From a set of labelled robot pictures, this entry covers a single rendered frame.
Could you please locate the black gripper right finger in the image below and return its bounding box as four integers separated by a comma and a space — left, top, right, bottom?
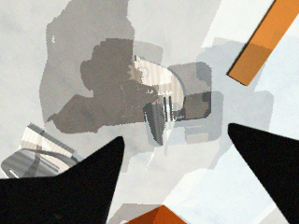
227, 123, 299, 224

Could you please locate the orange flat bar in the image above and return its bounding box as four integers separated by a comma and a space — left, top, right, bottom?
227, 0, 299, 86

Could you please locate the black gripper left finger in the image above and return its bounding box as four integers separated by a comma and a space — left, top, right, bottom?
0, 136, 125, 224

